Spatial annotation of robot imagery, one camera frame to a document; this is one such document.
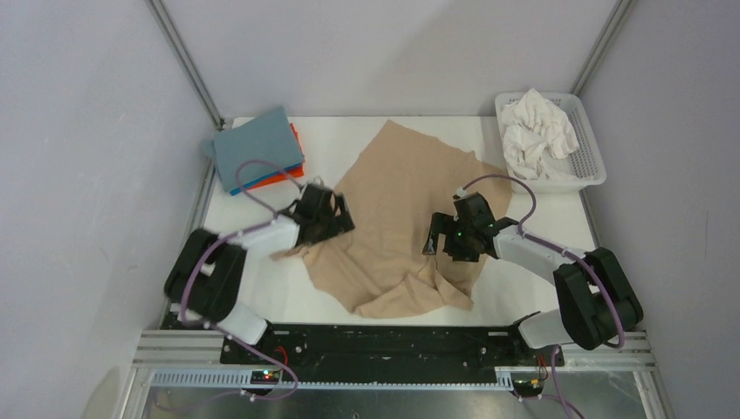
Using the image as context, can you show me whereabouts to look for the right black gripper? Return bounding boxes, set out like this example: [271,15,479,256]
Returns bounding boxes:
[422,212,479,263]

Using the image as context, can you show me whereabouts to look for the beige t shirt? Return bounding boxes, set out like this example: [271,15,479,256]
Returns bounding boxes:
[276,121,512,319]

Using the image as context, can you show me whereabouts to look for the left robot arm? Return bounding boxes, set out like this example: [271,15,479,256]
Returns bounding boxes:
[163,183,355,363]

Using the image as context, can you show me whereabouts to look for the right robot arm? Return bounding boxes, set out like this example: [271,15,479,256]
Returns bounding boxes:
[422,193,644,365]

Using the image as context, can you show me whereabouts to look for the folded orange t shirt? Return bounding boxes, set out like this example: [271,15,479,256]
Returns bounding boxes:
[245,122,305,193]

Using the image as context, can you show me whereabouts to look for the folded bright blue t shirt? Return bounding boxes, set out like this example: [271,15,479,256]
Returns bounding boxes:
[218,161,305,196]

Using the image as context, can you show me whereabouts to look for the folded grey-blue t shirt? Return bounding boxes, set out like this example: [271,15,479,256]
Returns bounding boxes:
[201,106,305,195]

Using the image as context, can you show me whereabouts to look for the crumpled white t shirt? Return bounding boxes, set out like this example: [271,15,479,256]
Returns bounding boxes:
[498,88,579,181]

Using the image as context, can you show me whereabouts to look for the white plastic basket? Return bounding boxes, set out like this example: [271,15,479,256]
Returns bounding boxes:
[495,92,606,193]

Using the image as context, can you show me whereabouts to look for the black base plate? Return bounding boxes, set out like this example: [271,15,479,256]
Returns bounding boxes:
[256,323,553,385]

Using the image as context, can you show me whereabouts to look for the white slotted cable duct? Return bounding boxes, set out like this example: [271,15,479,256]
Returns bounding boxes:
[148,369,516,391]

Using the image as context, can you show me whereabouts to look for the left aluminium frame post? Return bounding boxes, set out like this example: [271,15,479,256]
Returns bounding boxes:
[145,0,224,131]

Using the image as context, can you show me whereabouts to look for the aluminium frame post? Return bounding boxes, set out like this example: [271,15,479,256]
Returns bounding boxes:
[145,0,224,131]
[570,0,638,97]

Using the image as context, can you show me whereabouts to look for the right aluminium frame post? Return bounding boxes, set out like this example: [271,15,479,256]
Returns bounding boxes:
[570,0,638,97]

